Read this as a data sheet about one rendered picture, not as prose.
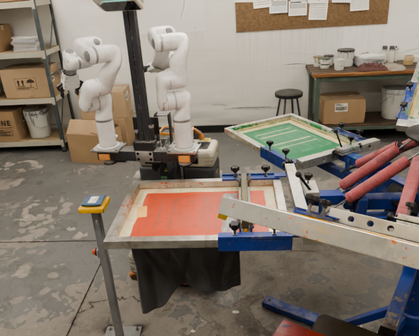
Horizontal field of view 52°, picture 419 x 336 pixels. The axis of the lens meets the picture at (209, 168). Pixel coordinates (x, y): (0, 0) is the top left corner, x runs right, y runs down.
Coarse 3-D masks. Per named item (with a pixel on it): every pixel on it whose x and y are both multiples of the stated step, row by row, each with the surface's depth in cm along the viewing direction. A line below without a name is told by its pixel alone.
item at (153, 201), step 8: (192, 192) 223; (200, 192) 222; (208, 192) 222; (216, 192) 221; (224, 192) 221; (232, 192) 220; (256, 192) 219; (144, 200) 218; (152, 200) 217; (160, 200) 217; (256, 200) 211; (264, 200) 210; (152, 208) 210
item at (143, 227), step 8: (152, 216) 203; (136, 224) 197; (144, 224) 196; (152, 224) 196; (136, 232) 191; (144, 232) 190; (152, 232) 190; (160, 232) 190; (168, 232) 189; (176, 232) 189; (184, 232) 188; (192, 232) 188; (200, 232) 188; (208, 232) 187; (216, 232) 187; (224, 232) 186
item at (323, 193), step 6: (324, 192) 196; (330, 192) 196; (336, 192) 196; (324, 198) 194; (330, 198) 194; (336, 198) 193; (342, 198) 193; (312, 204) 195; (318, 204) 195; (336, 204) 195
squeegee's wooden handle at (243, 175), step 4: (244, 176) 212; (244, 180) 208; (244, 184) 204; (244, 188) 201; (244, 192) 197; (244, 196) 193; (244, 200) 190; (244, 224) 182; (248, 224) 182; (244, 228) 183
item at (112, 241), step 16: (128, 192) 219; (128, 208) 206; (112, 224) 191; (112, 240) 180; (128, 240) 179; (144, 240) 178; (160, 240) 177; (176, 240) 177; (192, 240) 176; (208, 240) 176
